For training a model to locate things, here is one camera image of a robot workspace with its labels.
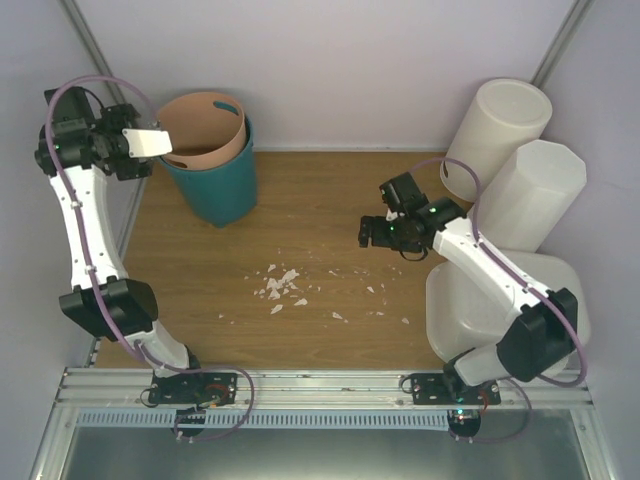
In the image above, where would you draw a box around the pink plastic bin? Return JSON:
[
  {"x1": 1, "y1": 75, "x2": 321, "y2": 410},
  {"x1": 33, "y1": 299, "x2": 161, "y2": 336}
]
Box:
[{"x1": 157, "y1": 91, "x2": 248, "y2": 171}]

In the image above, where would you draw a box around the white rectangular basin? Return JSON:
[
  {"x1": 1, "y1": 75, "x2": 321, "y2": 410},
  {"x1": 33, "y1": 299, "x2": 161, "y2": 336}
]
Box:
[{"x1": 426, "y1": 250, "x2": 591, "y2": 388}]

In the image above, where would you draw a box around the teal plastic bin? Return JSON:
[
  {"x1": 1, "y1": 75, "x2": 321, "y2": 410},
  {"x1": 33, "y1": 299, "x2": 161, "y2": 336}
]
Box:
[{"x1": 161, "y1": 116, "x2": 258, "y2": 228}]

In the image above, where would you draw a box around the white faceted bin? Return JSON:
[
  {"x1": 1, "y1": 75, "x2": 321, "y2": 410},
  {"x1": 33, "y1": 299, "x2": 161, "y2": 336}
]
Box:
[{"x1": 473, "y1": 140, "x2": 587, "y2": 253}]

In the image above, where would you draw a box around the large white round bin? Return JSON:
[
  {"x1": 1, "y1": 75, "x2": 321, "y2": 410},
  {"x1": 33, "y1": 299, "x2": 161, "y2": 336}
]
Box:
[{"x1": 440, "y1": 78, "x2": 553, "y2": 202}]

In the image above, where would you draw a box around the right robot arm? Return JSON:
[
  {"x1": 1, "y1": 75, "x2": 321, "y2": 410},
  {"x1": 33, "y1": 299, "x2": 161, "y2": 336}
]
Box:
[{"x1": 358, "y1": 172, "x2": 579, "y2": 405}]

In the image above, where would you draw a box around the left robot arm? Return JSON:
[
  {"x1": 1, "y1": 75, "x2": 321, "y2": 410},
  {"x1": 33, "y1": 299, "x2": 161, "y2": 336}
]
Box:
[{"x1": 34, "y1": 86, "x2": 206, "y2": 404}]

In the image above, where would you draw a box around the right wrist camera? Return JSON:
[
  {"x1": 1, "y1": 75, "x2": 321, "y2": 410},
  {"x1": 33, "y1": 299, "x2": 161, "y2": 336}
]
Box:
[{"x1": 385, "y1": 209, "x2": 399, "y2": 221}]

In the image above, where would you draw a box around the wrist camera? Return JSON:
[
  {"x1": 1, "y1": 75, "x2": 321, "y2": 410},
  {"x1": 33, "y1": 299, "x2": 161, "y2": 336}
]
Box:
[
  {"x1": 122, "y1": 129, "x2": 173, "y2": 158},
  {"x1": 385, "y1": 209, "x2": 399, "y2": 221}
]

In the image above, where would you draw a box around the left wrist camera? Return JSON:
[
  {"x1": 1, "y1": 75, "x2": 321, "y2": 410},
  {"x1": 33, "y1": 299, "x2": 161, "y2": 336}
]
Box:
[{"x1": 122, "y1": 129, "x2": 173, "y2": 158}]

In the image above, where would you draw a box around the left aluminium frame post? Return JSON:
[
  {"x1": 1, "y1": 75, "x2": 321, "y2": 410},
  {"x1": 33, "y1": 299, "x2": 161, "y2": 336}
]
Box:
[{"x1": 57, "y1": 0, "x2": 113, "y2": 77}]

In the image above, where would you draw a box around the aluminium frame post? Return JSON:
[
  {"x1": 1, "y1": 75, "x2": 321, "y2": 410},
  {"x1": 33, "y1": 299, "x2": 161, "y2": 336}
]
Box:
[
  {"x1": 530, "y1": 0, "x2": 596, "y2": 90},
  {"x1": 57, "y1": 0, "x2": 113, "y2": 77}
]

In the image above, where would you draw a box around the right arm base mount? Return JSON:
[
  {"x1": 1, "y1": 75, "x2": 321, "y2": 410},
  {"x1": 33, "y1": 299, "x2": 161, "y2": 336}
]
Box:
[{"x1": 399, "y1": 373, "x2": 501, "y2": 406}]

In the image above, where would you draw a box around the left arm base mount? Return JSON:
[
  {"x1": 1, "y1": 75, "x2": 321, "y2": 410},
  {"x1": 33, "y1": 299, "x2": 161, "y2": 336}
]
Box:
[{"x1": 140, "y1": 372, "x2": 238, "y2": 408}]

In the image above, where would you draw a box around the aluminium front rail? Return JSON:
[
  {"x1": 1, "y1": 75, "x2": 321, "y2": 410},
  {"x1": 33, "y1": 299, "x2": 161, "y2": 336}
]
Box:
[{"x1": 54, "y1": 368, "x2": 593, "y2": 410}]

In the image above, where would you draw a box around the grey slotted cable duct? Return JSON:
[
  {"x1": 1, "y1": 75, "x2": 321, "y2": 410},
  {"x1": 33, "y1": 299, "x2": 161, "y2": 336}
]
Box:
[{"x1": 76, "y1": 408, "x2": 449, "y2": 431}]

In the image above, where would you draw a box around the right aluminium frame post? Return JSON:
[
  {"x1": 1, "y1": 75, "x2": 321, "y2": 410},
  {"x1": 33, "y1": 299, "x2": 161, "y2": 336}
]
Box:
[{"x1": 530, "y1": 0, "x2": 596, "y2": 90}]

